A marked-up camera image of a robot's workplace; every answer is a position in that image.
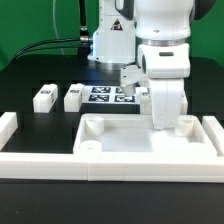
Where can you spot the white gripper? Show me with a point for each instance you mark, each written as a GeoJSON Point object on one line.
{"type": "Point", "coordinates": [165, 94]}

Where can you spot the white desk top tray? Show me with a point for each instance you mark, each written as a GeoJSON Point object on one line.
{"type": "Point", "coordinates": [134, 134]}

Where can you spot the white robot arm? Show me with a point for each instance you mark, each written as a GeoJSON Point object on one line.
{"type": "Point", "coordinates": [146, 41]}

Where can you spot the fiducial marker plate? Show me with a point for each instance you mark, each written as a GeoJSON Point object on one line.
{"type": "Point", "coordinates": [107, 95]}

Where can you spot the white U-shaped obstacle fence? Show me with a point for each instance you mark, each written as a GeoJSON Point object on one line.
{"type": "Point", "coordinates": [112, 167]}

